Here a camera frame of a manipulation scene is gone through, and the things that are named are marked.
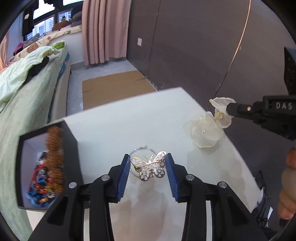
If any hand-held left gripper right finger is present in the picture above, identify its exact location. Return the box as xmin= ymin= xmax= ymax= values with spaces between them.
xmin=165 ymin=152 xmax=270 ymax=241

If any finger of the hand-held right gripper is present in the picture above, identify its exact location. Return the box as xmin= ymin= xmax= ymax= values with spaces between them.
xmin=225 ymin=102 xmax=254 ymax=120

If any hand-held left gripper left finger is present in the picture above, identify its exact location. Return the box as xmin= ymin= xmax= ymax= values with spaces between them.
xmin=28 ymin=153 xmax=131 ymax=241

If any gold butterfly brooch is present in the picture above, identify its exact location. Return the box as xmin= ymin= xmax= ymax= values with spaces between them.
xmin=130 ymin=150 xmax=167 ymax=182

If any thin silver hoop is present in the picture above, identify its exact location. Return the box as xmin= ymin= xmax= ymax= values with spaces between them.
xmin=128 ymin=145 xmax=154 ymax=179

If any white fabric flower ornament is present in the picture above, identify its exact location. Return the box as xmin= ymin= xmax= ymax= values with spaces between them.
xmin=184 ymin=97 xmax=236 ymax=148

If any black jewelry box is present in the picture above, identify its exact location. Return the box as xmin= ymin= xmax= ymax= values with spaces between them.
xmin=15 ymin=120 xmax=84 ymax=211

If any brown wooden bead bracelet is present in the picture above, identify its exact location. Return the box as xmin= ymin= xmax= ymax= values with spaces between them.
xmin=45 ymin=126 xmax=65 ymax=194

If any blue flower bead jewelry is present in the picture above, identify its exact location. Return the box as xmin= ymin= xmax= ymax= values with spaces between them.
xmin=28 ymin=152 xmax=58 ymax=205

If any person's right hand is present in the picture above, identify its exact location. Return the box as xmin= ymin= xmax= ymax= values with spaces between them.
xmin=278 ymin=147 xmax=296 ymax=220

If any flat cardboard sheet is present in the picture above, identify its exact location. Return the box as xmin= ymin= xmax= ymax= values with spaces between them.
xmin=82 ymin=71 xmax=158 ymax=110

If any green bed sheet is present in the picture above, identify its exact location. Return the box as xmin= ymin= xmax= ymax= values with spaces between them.
xmin=0 ymin=43 xmax=68 ymax=237

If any black cloth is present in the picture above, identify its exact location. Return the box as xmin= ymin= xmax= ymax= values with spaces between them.
xmin=24 ymin=56 xmax=50 ymax=82

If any light green duvet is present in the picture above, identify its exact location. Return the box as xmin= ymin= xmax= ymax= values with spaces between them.
xmin=0 ymin=46 xmax=62 ymax=112

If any pink curtain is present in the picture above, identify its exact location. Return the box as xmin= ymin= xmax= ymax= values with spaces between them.
xmin=0 ymin=30 xmax=11 ymax=70
xmin=81 ymin=0 xmax=133 ymax=66

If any patterned window seat cushion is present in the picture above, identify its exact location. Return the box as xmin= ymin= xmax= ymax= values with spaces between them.
xmin=7 ymin=24 xmax=83 ymax=63

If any brown plush toy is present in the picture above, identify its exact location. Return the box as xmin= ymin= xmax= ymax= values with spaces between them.
xmin=51 ymin=20 xmax=70 ymax=30

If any grey plush toy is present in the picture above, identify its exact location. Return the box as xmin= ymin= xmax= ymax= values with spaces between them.
xmin=23 ymin=33 xmax=40 ymax=47

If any dark pillow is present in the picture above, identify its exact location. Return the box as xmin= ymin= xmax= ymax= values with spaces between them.
xmin=69 ymin=10 xmax=82 ymax=26

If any pink cloth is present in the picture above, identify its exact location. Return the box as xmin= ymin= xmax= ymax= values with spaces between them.
xmin=14 ymin=41 xmax=25 ymax=55

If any dark hanging jacket white tag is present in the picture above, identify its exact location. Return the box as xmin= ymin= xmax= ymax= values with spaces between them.
xmin=22 ymin=11 xmax=35 ymax=36

